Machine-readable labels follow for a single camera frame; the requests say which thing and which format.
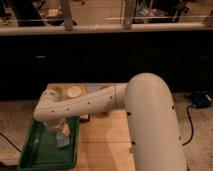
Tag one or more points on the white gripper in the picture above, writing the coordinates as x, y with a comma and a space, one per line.
60, 126

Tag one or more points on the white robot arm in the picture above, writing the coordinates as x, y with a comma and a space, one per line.
151, 115

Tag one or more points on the green plastic tray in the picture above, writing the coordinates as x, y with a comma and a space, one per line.
40, 152

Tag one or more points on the small dark block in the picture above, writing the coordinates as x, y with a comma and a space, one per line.
85, 118

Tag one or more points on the black power adapter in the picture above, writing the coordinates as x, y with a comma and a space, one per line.
201, 100

